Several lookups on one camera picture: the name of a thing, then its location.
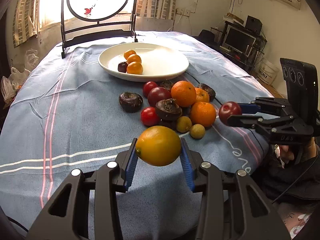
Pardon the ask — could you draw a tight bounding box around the computer monitor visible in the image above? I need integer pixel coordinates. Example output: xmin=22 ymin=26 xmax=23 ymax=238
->
xmin=223 ymin=27 xmax=257 ymax=53

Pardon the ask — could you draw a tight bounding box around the clear plastic bag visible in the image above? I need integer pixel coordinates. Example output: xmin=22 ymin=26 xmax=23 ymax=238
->
xmin=25 ymin=49 xmax=39 ymax=71
xmin=0 ymin=66 xmax=31 ymax=105

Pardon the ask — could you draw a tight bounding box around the window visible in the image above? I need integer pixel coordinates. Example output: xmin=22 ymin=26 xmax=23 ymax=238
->
xmin=37 ymin=0 xmax=140 ymax=29

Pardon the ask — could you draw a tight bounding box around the red cherry tomato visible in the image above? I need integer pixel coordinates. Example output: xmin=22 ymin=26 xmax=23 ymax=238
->
xmin=140 ymin=107 xmax=160 ymax=127
xmin=143 ymin=81 xmax=158 ymax=98

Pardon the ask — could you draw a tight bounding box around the person's right hand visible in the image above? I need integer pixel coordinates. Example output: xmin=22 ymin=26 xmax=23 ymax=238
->
xmin=276 ymin=140 xmax=317 ymax=165

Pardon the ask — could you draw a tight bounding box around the small yellow-green fruit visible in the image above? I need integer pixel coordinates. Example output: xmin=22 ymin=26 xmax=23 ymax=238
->
xmin=189 ymin=124 xmax=206 ymax=139
xmin=176 ymin=116 xmax=192 ymax=133

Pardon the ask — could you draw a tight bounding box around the black speaker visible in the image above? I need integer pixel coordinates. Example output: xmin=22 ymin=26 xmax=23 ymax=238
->
xmin=245 ymin=15 xmax=263 ymax=32

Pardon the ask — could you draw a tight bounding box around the blue striped tablecloth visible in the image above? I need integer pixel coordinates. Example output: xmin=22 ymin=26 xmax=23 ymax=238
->
xmin=0 ymin=31 xmax=275 ymax=233

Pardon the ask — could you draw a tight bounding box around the black desk rack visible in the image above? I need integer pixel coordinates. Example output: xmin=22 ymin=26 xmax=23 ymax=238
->
xmin=211 ymin=21 xmax=268 ymax=72

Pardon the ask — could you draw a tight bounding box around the small tangerine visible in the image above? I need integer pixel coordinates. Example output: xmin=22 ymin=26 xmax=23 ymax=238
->
xmin=195 ymin=88 xmax=210 ymax=103

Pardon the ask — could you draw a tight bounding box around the dark brown water chestnut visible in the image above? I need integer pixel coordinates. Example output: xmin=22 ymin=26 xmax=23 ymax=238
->
xmin=159 ymin=80 xmax=176 ymax=91
xmin=197 ymin=83 xmax=216 ymax=102
xmin=155 ymin=98 xmax=183 ymax=121
xmin=159 ymin=119 xmax=178 ymax=130
xmin=119 ymin=92 xmax=143 ymax=113

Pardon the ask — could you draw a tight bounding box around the medium orange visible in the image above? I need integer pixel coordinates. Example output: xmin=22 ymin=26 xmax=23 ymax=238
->
xmin=190 ymin=101 xmax=217 ymax=128

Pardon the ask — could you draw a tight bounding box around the person's black clothing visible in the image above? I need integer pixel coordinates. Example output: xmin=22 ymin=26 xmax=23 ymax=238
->
xmin=251 ymin=147 xmax=320 ymax=207

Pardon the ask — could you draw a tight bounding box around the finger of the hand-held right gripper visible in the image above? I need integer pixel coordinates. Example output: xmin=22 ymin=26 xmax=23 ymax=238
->
xmin=237 ymin=97 xmax=298 ymax=117
xmin=227 ymin=114 xmax=295 ymax=133

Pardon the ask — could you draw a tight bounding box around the large orange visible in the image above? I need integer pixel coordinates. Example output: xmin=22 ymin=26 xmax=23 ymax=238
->
xmin=171 ymin=80 xmax=197 ymax=108

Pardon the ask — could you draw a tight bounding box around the white bucket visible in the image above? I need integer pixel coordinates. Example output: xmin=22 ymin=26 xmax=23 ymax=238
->
xmin=258 ymin=57 xmax=279 ymax=86

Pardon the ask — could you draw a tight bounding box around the white oval plate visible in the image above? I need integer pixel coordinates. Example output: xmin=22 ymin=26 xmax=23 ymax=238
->
xmin=98 ymin=42 xmax=189 ymax=82

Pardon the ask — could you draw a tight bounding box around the pink printed cloth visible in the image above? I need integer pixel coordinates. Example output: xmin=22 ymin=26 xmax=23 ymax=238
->
xmin=276 ymin=202 xmax=319 ymax=240

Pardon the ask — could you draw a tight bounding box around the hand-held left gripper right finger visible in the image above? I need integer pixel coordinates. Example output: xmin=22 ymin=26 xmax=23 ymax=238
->
xmin=179 ymin=138 xmax=292 ymax=240

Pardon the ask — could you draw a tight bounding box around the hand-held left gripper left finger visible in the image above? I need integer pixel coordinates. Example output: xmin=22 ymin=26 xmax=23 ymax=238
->
xmin=25 ymin=138 xmax=140 ymax=240

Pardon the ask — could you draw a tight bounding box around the large dark red plum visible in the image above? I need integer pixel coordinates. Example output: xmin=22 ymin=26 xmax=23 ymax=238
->
xmin=148 ymin=87 xmax=172 ymax=107

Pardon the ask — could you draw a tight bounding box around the yellow lemon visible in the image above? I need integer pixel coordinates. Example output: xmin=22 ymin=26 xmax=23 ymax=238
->
xmin=135 ymin=126 xmax=182 ymax=167

